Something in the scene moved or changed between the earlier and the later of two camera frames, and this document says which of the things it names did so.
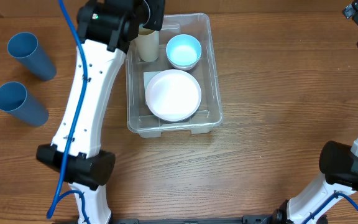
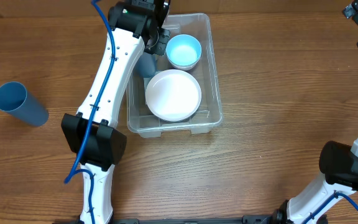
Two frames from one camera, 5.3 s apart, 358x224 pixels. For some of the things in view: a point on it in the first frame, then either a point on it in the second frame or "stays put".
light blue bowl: (183, 51) stays put
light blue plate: (173, 95) stays put
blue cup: (25, 46) to (146, 65)
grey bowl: (181, 66) stays put
